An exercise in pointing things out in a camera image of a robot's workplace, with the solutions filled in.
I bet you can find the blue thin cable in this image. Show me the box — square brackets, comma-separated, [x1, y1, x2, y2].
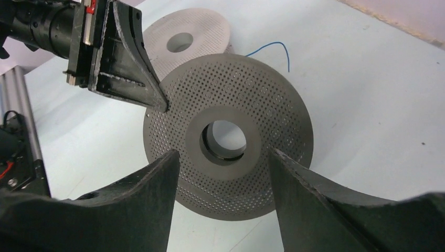
[245, 42, 291, 73]

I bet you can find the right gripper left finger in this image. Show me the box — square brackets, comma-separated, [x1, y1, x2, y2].
[1, 150, 180, 251]

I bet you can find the aluminium frame rail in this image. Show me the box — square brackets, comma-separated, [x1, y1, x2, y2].
[1, 66, 43, 161]

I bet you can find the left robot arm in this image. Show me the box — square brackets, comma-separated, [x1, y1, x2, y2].
[1, 1, 168, 112]

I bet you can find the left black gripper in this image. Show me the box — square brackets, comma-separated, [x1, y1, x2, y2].
[65, 1, 168, 112]

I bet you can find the white cable spool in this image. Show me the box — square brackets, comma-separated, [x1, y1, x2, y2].
[143, 8, 234, 80]

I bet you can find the black cable spool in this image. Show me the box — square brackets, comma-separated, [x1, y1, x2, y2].
[143, 54, 314, 221]

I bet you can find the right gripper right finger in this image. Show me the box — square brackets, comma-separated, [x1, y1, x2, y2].
[269, 150, 444, 251]

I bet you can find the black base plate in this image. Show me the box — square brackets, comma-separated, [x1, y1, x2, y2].
[1, 110, 51, 197]

